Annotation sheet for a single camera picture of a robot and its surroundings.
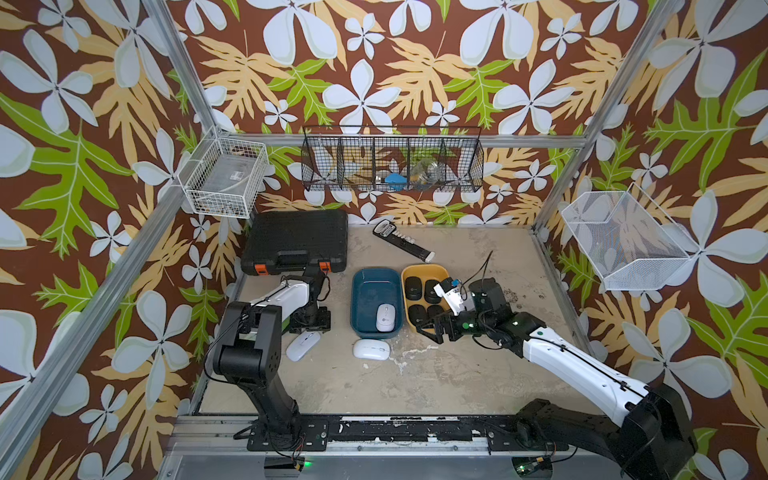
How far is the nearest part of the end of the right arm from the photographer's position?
59 cm

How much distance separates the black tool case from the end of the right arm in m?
0.47

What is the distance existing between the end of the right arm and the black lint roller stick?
0.41 meters

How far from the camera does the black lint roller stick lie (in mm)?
1130

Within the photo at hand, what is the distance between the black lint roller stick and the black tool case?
14 cm

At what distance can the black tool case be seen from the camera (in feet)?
3.39
